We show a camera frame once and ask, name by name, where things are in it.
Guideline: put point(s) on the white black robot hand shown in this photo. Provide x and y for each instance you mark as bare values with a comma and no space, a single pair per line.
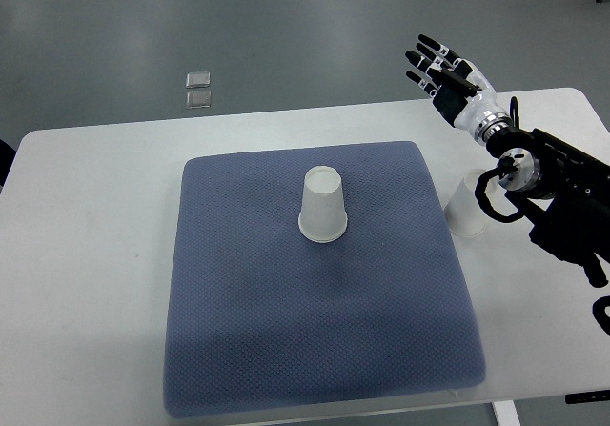
460,92

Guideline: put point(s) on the white paper cup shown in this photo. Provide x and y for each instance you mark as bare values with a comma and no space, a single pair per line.
462,213
322,217

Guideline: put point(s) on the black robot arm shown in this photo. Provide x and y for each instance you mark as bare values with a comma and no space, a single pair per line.
561,190

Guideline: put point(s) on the upper metal floor plate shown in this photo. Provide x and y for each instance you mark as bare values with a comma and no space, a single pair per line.
198,79

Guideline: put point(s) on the metal floor plate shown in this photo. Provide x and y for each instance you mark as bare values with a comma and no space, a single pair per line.
198,99
198,79

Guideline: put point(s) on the lower metal floor plate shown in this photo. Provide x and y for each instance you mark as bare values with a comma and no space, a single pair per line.
198,99

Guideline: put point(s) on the blue grey fabric cushion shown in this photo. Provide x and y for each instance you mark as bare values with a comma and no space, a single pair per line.
260,317

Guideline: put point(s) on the white table leg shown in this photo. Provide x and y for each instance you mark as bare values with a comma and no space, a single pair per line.
506,413

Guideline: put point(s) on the black table control panel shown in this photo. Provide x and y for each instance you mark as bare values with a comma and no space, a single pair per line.
587,397

